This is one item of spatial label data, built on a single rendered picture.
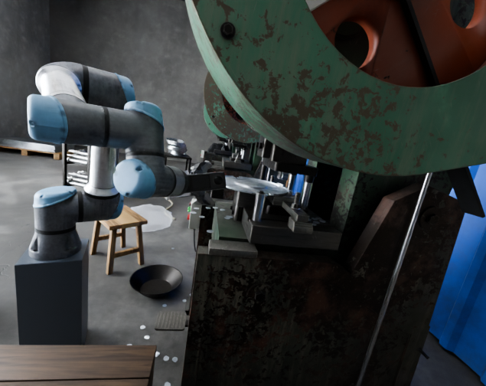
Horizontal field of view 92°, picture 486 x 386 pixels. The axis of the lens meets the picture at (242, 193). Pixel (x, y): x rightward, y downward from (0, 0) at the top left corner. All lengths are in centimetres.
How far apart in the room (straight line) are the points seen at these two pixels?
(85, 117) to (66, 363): 60
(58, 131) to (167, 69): 730
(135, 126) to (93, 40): 788
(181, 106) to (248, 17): 714
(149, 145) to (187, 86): 712
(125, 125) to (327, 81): 37
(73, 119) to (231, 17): 30
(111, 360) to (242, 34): 79
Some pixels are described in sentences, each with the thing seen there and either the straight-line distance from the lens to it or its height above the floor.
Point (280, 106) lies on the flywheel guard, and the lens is 42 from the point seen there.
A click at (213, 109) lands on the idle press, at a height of 116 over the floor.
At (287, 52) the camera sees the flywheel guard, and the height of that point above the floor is 109.
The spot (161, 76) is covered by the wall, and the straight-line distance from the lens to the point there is 774.
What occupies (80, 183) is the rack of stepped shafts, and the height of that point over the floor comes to 19.
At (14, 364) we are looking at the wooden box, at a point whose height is 35.
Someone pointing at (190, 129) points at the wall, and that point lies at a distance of 749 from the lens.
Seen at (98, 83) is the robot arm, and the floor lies 104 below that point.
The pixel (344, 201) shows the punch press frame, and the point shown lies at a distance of 87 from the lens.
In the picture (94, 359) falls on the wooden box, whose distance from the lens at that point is 82.
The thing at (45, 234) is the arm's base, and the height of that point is 54.
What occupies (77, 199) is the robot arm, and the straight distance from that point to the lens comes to 101.
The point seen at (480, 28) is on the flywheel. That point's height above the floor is 124.
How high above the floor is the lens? 95
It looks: 13 degrees down
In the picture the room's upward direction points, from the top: 9 degrees clockwise
